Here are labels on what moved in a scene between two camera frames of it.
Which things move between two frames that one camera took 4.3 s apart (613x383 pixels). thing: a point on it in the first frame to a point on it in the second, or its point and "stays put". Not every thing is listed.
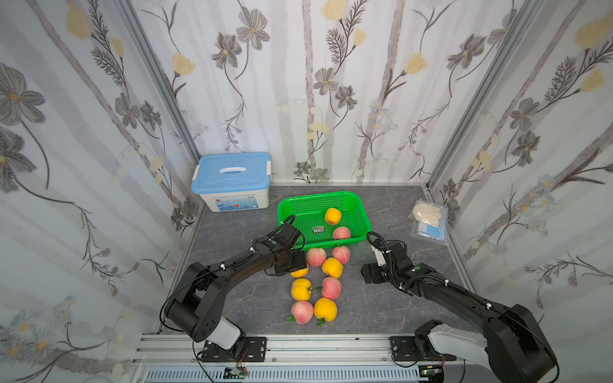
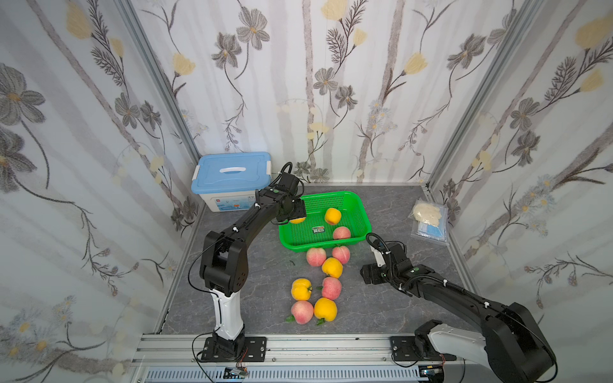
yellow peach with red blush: [299, 274] to [298, 220]
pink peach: [342, 233] stays put
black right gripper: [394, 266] stays put
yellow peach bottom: [326, 308] stays put
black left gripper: [301, 262] to [300, 212]
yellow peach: [333, 216] stays put
